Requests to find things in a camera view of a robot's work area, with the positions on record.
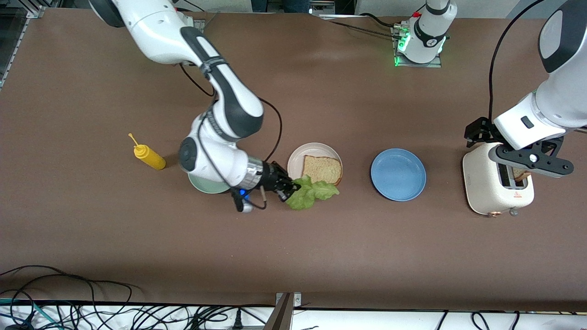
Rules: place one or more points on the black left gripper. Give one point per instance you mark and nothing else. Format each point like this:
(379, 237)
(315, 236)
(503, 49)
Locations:
(480, 129)

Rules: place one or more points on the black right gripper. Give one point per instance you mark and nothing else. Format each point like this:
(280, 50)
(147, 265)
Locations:
(271, 177)

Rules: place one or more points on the green lettuce leaf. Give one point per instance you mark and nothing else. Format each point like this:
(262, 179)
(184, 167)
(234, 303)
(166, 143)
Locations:
(307, 195)

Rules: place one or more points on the light crust bread slice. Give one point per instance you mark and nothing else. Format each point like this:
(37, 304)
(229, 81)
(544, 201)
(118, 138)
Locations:
(323, 168)

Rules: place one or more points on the dark crust bread slice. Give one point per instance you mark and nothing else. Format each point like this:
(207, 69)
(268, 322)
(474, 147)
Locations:
(520, 174)

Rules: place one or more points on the yellow mustard squeeze bottle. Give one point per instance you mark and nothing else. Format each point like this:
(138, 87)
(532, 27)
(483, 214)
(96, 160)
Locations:
(151, 158)

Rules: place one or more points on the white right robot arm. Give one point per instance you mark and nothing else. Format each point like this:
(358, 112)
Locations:
(156, 32)

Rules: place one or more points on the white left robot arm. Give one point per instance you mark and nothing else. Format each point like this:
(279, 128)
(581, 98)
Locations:
(564, 91)

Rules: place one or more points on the beige plate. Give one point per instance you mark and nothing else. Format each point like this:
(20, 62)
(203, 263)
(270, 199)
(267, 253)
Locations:
(296, 158)

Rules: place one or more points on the green plate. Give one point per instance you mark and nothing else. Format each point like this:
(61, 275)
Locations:
(206, 187)

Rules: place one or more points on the blue plate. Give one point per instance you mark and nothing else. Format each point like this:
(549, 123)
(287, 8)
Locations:
(398, 174)

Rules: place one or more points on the silver clamp plate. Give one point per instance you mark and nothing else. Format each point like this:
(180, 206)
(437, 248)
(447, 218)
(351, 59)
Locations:
(297, 300)

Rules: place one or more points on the white toaster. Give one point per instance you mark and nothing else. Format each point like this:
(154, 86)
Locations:
(481, 183)

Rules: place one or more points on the black power plug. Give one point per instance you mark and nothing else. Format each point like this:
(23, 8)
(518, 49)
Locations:
(237, 320)

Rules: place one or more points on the black corrugated conduit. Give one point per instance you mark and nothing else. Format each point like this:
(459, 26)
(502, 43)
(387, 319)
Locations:
(362, 29)

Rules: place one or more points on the person legs blue jeans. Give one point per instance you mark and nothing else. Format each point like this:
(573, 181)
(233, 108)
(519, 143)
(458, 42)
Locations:
(284, 4)

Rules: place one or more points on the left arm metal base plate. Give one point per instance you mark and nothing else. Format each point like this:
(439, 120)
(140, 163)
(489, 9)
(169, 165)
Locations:
(435, 64)

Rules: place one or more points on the grey camera mount pole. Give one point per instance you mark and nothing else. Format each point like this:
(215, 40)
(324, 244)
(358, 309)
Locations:
(279, 316)

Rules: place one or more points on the grey metal frame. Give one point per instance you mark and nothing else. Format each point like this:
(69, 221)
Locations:
(321, 8)

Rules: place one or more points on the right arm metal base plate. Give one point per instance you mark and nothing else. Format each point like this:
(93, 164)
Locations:
(199, 24)

